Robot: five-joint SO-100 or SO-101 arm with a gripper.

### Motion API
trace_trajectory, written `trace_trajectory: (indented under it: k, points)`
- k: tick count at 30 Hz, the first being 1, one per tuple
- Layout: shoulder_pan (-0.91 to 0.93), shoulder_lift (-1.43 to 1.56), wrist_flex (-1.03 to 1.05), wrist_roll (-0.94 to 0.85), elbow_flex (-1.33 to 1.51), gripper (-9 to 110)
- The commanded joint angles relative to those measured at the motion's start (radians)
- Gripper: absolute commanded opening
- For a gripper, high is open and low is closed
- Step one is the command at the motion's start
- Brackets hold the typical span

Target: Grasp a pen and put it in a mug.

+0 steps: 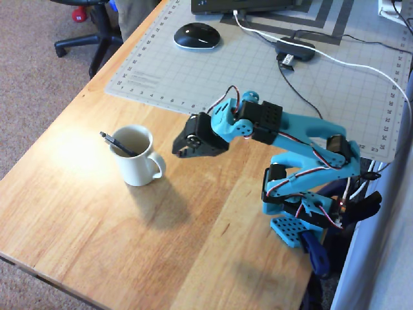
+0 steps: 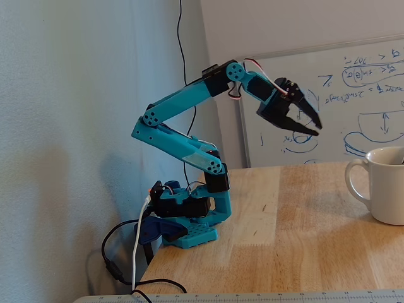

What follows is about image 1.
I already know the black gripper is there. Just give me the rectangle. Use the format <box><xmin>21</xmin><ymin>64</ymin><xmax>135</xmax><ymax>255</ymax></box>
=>
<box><xmin>171</xmin><ymin>111</ymin><xmax>230</xmax><ymax>160</ymax></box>

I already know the dark blue pen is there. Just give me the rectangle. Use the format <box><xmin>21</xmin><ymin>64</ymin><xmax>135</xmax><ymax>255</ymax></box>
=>
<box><xmin>99</xmin><ymin>130</ymin><xmax>141</xmax><ymax>158</ymax></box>

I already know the white ceramic mug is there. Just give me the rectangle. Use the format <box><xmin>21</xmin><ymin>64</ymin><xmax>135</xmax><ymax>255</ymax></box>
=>
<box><xmin>108</xmin><ymin>125</ymin><xmax>167</xmax><ymax>187</ymax></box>

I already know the grey cutting mat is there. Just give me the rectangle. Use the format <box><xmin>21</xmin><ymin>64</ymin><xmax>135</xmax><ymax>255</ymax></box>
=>
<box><xmin>104</xmin><ymin>0</ymin><xmax>413</xmax><ymax>164</ymax></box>

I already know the black computer mouse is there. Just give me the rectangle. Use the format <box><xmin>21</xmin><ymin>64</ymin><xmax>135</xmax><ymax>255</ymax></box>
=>
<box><xmin>173</xmin><ymin>22</ymin><xmax>224</xmax><ymax>50</ymax></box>

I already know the usb plug with label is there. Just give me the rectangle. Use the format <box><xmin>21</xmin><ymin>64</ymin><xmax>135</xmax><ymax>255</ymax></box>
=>
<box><xmin>277</xmin><ymin>53</ymin><xmax>296</xmax><ymax>71</ymax></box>

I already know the black office chair base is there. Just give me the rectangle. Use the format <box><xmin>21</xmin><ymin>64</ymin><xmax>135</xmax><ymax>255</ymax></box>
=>
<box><xmin>54</xmin><ymin>0</ymin><xmax>125</xmax><ymax>79</ymax></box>

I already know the brown fabric bundle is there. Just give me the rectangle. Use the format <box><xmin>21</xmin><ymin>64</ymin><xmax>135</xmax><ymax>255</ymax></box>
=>
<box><xmin>114</xmin><ymin>0</ymin><xmax>163</xmax><ymax>41</ymax></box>

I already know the black usb hub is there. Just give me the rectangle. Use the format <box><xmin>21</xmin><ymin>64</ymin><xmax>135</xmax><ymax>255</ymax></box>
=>
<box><xmin>274</xmin><ymin>36</ymin><xmax>317</xmax><ymax>63</ymax></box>

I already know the dark laptop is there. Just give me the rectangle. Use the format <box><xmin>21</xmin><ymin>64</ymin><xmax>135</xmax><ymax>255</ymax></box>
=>
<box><xmin>190</xmin><ymin>0</ymin><xmax>312</xmax><ymax>16</ymax></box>

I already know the blue table clamp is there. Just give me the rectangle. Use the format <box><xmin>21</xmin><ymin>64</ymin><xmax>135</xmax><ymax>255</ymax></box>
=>
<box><xmin>301</xmin><ymin>231</ymin><xmax>331</xmax><ymax>278</ymax></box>

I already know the red dumbbell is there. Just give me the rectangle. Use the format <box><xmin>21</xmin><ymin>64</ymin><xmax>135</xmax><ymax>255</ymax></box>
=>
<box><xmin>71</xmin><ymin>5</ymin><xmax>86</xmax><ymax>23</ymax></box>

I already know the black rounded plastic object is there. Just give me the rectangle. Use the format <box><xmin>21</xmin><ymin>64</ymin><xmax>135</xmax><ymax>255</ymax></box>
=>
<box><xmin>344</xmin><ymin>191</ymin><xmax>383</xmax><ymax>224</ymax></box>

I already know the grey striped mat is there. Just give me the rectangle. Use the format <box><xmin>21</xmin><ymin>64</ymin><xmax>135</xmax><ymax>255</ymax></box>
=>
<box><xmin>219</xmin><ymin>0</ymin><xmax>356</xmax><ymax>47</ymax></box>

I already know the white box device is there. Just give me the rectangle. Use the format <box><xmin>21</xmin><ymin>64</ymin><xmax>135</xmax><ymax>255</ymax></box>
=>
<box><xmin>378</xmin><ymin>0</ymin><xmax>413</xmax><ymax>24</ymax></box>

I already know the thin black cable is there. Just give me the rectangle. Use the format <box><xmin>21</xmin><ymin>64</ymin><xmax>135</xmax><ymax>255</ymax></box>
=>
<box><xmin>276</xmin><ymin>61</ymin><xmax>324</xmax><ymax>119</ymax></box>

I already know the black cable with ferrite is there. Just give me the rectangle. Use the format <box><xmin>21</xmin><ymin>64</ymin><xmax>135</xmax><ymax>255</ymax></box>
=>
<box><xmin>360</xmin><ymin>160</ymin><xmax>393</xmax><ymax>181</ymax></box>

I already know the white usb cable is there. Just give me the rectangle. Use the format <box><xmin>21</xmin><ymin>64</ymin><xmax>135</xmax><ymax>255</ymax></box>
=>
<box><xmin>233</xmin><ymin>9</ymin><xmax>413</xmax><ymax>201</ymax></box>

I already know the black hub cable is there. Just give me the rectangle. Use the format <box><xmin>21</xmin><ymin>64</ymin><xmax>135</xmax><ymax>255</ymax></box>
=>
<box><xmin>295</xmin><ymin>29</ymin><xmax>413</xmax><ymax>55</ymax></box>

